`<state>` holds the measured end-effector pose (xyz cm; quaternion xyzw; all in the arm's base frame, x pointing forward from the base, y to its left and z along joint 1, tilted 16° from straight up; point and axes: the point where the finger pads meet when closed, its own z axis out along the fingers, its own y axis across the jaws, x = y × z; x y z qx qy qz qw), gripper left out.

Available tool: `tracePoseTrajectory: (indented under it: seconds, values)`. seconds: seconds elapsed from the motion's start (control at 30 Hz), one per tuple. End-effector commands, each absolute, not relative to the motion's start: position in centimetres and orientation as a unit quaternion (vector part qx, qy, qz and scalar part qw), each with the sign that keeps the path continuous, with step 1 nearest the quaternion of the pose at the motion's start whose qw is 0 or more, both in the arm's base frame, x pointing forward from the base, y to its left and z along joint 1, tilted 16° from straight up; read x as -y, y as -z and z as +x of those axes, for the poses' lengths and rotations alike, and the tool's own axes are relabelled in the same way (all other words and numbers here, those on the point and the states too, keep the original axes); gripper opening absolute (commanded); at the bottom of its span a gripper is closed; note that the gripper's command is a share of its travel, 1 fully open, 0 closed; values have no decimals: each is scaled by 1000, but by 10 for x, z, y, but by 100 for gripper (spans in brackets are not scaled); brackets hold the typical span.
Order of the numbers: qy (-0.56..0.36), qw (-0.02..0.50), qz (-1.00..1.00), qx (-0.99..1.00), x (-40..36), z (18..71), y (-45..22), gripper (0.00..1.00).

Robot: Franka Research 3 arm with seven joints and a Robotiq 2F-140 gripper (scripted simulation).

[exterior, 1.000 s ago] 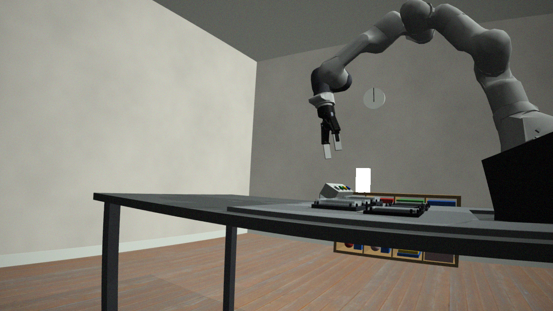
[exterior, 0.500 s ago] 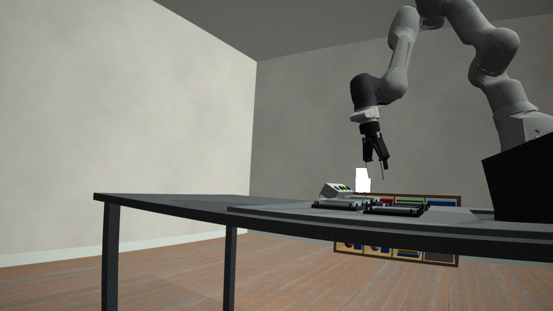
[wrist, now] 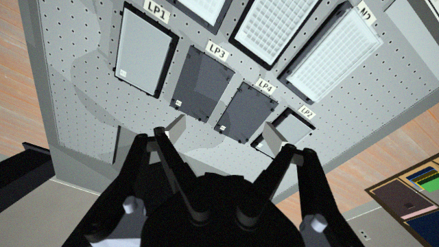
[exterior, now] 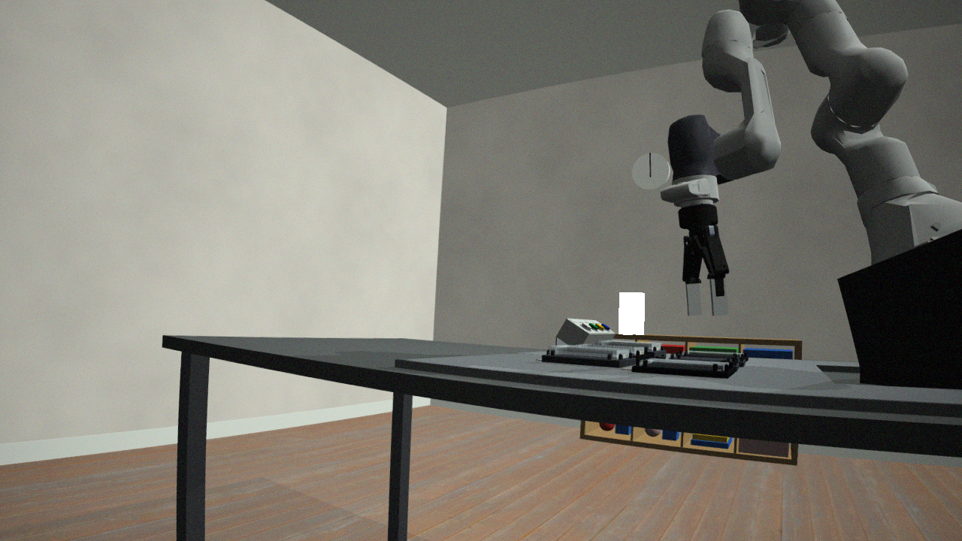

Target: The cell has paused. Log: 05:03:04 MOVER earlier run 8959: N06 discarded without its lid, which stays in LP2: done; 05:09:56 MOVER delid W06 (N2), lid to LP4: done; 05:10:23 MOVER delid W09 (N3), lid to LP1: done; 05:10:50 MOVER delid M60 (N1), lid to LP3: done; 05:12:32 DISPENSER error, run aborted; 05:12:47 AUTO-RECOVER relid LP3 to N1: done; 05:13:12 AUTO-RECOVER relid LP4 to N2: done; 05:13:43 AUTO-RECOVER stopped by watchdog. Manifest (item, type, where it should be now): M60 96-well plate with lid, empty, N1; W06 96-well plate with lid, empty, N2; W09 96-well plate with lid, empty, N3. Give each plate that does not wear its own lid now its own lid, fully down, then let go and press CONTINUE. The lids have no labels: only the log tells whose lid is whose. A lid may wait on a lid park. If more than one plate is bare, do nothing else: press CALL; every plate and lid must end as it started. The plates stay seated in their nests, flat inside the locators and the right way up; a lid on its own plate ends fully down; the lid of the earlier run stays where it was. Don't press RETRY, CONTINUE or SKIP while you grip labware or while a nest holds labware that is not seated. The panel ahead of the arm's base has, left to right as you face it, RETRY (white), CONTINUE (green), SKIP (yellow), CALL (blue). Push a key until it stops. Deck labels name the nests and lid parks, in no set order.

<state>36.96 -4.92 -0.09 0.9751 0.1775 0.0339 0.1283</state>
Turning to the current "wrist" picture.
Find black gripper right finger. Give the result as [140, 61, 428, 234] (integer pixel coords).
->
[236, 121, 365, 247]

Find white button panel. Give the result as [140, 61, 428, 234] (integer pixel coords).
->
[383, 0, 439, 81]

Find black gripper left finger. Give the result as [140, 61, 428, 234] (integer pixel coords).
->
[82, 114, 213, 247]

